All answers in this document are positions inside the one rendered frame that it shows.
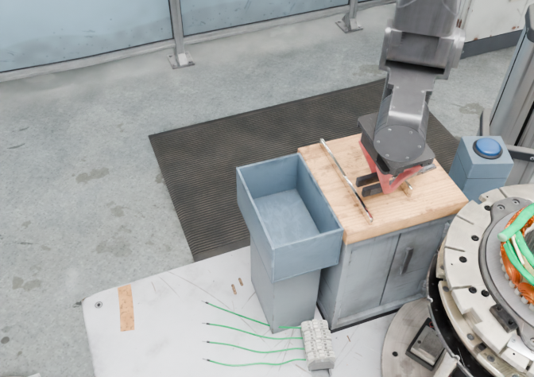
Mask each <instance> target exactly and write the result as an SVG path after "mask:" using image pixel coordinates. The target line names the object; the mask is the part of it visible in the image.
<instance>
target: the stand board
mask: <svg viewBox="0 0 534 377"><path fill-rule="evenodd" d="M361 136H362V134H356V135H352V136H349V137H345V138H339V139H335V140H331V141H328V142H326V144H327V146H328V147H329V149H330V150H331V152H332V153H333V155H334V156H335V158H336V160H337V162H338V163H339V164H340V166H341V167H342V170H343V171H344V173H345V174H346V176H347V177H348V179H349V180H350V182H351V184H352V185H353V186H354V188H355V190H356V191H357V193H358V195H359V196H360V197H361V199H362V201H363V203H364V204H365V206H366V207H367V209H368V210H369V212H370V214H371V215H372V217H373V224H372V225H369V224H368V223H367V221H366V219H365V217H364V216H363V214H362V213H361V211H360V210H359V208H358V206H357V205H356V203H355V202H354V200H353V198H352V197H351V195H350V194H349V192H348V190H347V189H346V187H345V185H344V184H343V182H342V181H341V179H340V177H339V175H338V174H337V173H336V171H335V169H334V167H333V166H332V164H331V163H330V161H329V160H328V158H327V156H326V154H325V153H324V152H323V150H322V148H321V147H320V145H319V143H318V144H315V145H311V146H305V147H301V148H298V151H297V153H300V154H301V155H302V157H303V159H304V160H305V162H306V164H307V166H308V168H309V169H310V171H311V173H312V175H313V176H314V178H315V180H316V181H317V183H318V185H319V187H320V188H321V190H322V192H323V194H324V196H325V197H326V198H327V201H328V203H329V204H330V206H331V208H332V209H333V211H334V213H335V214H336V216H337V218H338V219H339V222H340V223H341V225H342V227H343V229H344V232H343V236H342V240H343V241H344V243H345V244H346V245H347V244H351V243H356V242H358V241H362V240H364V239H369V238H373V237H375V236H379V235H384V234H386V233H390V232H392V231H397V230H400V229H403V228H407V227H411V226H414V225H417V224H420V223H425V222H428V221H431V220H436V219H438V218H442V217H444V216H449V215H453V214H455V213H459V211H460V210H461V209H462V208H463V207H464V206H465V205H466V204H468V202H469V201H468V199H467V198H466V197H465V195H464V194H463V193H462V191H461V190H460V189H459V188H458V186H457V185H456V184H455V183H454V182H453V180H452V179H451V178H450V177H449V176H448V175H447V173H446V172H445V171H444V169H443V168H442V167H441V165H440V164H439V163H438V162H437V160H436V159H434V161H433V163H435V166H437V167H436V169H433V170H432V171H429V172H427V173H424V174H420V175H419V176H414V177H412V178H410V179H408V180H407V181H408V183H409V184H410V185H411V186H412V187H413V190H412V195H411V196H410V197H407V196H406V194H405V193H404V191H403V190H402V188H401V187H400V186H398V187H397V188H396V189H395V190H394V191H393V192H391V193H388V194H384V193H383V192H381V193H378V194H376V195H372V196H367V197H363V196H362V188H363V187H366V186H369V185H374V184H376V183H380V181H379V182H375V183H373V184H369V185H364V186H362V187H357V186H356V185H355V182H356V178H357V177H360V176H364V175H366V174H370V173H371V171H370V168H369V166H368V163H367V161H366V158H365V156H364V154H363V152H362V149H361V147H360V145H359V143H358V141H359V138H360V137H361ZM433 163H432V164H433Z"/></svg>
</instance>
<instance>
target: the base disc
mask: <svg viewBox="0 0 534 377"><path fill-rule="evenodd" d="M428 303H430V301H427V298H426V297H423V298H421V299H418V300H415V301H411V302H409V303H406V304H403V305H402V306H401V307H400V309H399V310H398V311H397V313H396V314H395V316H394V317H393V319H392V320H391V322H390V324H389V327H388V329H387V332H386V334H385V338H384V342H383V345H382V350H381V377H433V376H434V374H435V372H436V370H437V368H438V366H439V364H440V362H441V360H442V358H443V356H444V354H445V352H446V349H445V350H444V352H443V354H442V355H441V356H440V358H439V360H438V362H437V364H436V365H435V367H434V368H433V370H432V371H429V370H428V369H427V368H426V367H424V366H422V365H420V364H419V363H417V362H416V361H415V360H413V359H411V358H410V357H408V356H407V355H405V352H406V350H407V348H408V346H409V345H410V344H411V342H412V340H413V339H414V337H415V336H416V334H417V333H418V332H419V330H420V328H421V327H422V325H423V324H424V322H425V321H426V319H427V318H428V317H429V318H430V314H429V311H428Z"/></svg>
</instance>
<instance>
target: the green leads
mask: <svg viewBox="0 0 534 377"><path fill-rule="evenodd" d="M201 301H202V300H201ZM203 302H205V303H206V304H208V305H212V306H214V307H216V308H218V309H221V310H224V311H227V312H229V313H233V314H235V315H237V316H240V317H244V318H245V319H248V320H251V321H256V322H257V323H260V324H263V325H267V326H270V325H269V324H266V323H263V322H261V321H257V320H254V319H252V318H249V317H245V316H243V315H240V314H237V313H234V312H231V311H230V310H227V309H223V308H221V307H218V306H217V305H213V304H211V303H209V302H207V301H203ZM202 324H207V325H215V326H221V327H225V328H231V329H234V330H238V331H241V332H245V333H248V334H251V335H254V336H259V337H263V338H267V339H273V340H287V339H303V337H284V338H276V337H269V336H261V335H258V334H255V333H251V332H247V331H244V330H241V329H239V328H233V327H230V326H226V325H218V324H212V323H203V322H202ZM278 328H301V327H286V326H279V327H278ZM202 342H207V343H211V344H224V345H229V346H233V347H236V348H241V349H245V350H247V351H251V352H258V353H272V352H283V351H288V350H295V349H300V350H304V348H287V349H282V350H276V351H268V352H261V351H256V350H252V349H248V348H244V347H240V346H237V345H234V344H227V343H221V342H214V341H209V340H207V341H203V340H202ZM203 360H206V361H209V362H212V363H217V364H221V365H225V366H231V367H239V366H249V365H255V364H267V365H274V366H276V365H282V364H285V363H289V362H292V361H295V360H304V361H306V359H292V360H288V361H285V362H283V363H245V364H227V363H220V362H216V361H214V360H209V359H204V358H203Z"/></svg>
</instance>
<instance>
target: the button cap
mask: <svg viewBox="0 0 534 377"><path fill-rule="evenodd" d="M476 149H477V150H478V151H479V152H480V153H481V154H485V155H487V156H496V155H498V154H499V153H500V151H501V145H500V144H499V143H498V142H497V141H496V140H494V139H492V138H480V139H479V140H478V141H477V144H476Z"/></svg>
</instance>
